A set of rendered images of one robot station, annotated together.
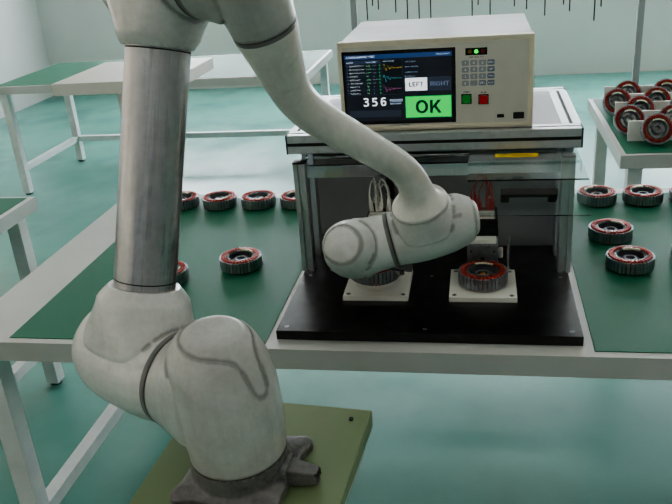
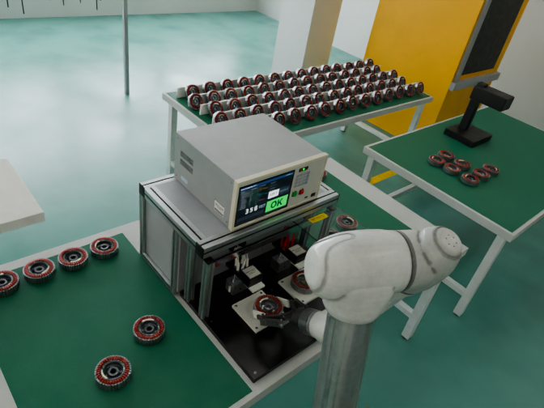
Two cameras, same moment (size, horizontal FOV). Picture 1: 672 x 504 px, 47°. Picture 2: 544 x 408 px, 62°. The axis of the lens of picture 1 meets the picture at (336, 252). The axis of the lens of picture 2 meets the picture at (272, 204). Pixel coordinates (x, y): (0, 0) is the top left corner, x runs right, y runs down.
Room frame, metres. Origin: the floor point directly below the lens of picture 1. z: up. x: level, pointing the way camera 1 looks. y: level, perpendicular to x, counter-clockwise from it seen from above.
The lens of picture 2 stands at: (1.04, 0.95, 2.13)
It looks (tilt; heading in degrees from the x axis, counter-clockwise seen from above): 35 degrees down; 301
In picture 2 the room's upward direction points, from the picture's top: 11 degrees clockwise
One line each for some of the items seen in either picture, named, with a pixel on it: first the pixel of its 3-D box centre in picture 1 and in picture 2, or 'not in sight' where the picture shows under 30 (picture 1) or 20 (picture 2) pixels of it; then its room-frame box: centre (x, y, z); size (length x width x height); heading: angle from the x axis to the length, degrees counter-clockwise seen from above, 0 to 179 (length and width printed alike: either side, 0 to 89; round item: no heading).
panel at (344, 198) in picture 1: (434, 190); (247, 235); (1.87, -0.26, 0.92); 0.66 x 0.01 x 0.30; 79
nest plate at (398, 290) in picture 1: (378, 284); (258, 310); (1.64, -0.10, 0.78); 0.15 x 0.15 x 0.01; 79
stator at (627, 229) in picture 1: (610, 231); not in sight; (1.87, -0.73, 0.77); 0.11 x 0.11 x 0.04
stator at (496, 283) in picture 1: (482, 275); (303, 282); (1.60, -0.33, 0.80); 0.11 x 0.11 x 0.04
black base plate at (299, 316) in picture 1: (430, 288); (278, 298); (1.63, -0.22, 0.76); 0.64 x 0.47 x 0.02; 79
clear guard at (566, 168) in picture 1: (524, 176); (329, 231); (1.58, -0.42, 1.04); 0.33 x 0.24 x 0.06; 169
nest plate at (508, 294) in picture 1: (482, 285); (303, 286); (1.60, -0.33, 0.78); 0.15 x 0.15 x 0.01; 79
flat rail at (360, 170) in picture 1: (430, 169); (275, 236); (1.72, -0.23, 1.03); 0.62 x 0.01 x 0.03; 79
